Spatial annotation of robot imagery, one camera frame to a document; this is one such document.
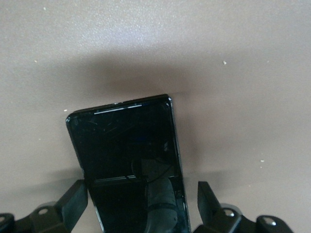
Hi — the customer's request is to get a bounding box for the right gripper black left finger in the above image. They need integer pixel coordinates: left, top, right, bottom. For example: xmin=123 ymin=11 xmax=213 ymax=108
xmin=0 ymin=179 xmax=88 ymax=233

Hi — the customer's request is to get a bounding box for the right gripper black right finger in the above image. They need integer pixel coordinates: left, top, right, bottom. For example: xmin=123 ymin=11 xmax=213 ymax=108
xmin=191 ymin=181 xmax=296 ymax=233

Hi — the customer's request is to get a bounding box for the black smartphone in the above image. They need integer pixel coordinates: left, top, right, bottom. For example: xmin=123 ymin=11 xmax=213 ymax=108
xmin=65 ymin=94 xmax=192 ymax=233

